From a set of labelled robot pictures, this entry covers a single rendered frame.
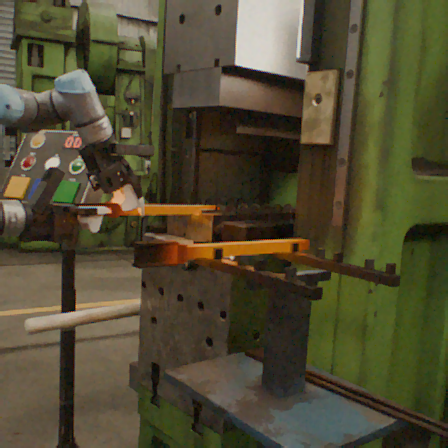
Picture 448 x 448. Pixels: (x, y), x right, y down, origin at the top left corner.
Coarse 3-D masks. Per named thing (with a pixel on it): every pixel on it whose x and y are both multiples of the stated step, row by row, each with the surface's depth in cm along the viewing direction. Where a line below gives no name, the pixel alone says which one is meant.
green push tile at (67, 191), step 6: (60, 186) 168; (66, 186) 167; (72, 186) 166; (78, 186) 166; (60, 192) 167; (66, 192) 166; (72, 192) 165; (54, 198) 167; (60, 198) 166; (66, 198) 165; (72, 198) 164
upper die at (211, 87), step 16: (176, 80) 148; (192, 80) 143; (208, 80) 138; (224, 80) 136; (240, 80) 139; (256, 80) 143; (272, 80) 147; (176, 96) 149; (192, 96) 144; (208, 96) 139; (224, 96) 136; (240, 96) 140; (256, 96) 144; (272, 96) 148; (288, 96) 152; (208, 112) 156; (256, 112) 147; (272, 112) 149; (288, 112) 153
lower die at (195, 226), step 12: (168, 216) 154; (180, 216) 150; (192, 216) 146; (204, 216) 142; (216, 216) 140; (228, 216) 143; (240, 216) 146; (252, 216) 149; (264, 216) 152; (276, 216) 155; (288, 216) 159; (168, 228) 154; (180, 228) 150; (192, 228) 146; (204, 228) 142; (216, 240) 141
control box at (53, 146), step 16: (32, 144) 181; (48, 144) 179; (64, 144) 176; (80, 144) 174; (16, 160) 181; (48, 160) 175; (64, 160) 173; (32, 176) 175; (64, 176) 170; (80, 176) 168; (0, 192) 177; (80, 192) 165; (96, 192) 169
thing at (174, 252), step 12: (168, 240) 100; (264, 240) 115; (276, 240) 116; (288, 240) 117; (300, 240) 118; (144, 252) 95; (156, 252) 97; (168, 252) 98; (180, 252) 98; (192, 252) 101; (204, 252) 102; (228, 252) 106; (240, 252) 108; (252, 252) 110; (264, 252) 112; (132, 264) 96; (144, 264) 95; (156, 264) 97; (168, 264) 98
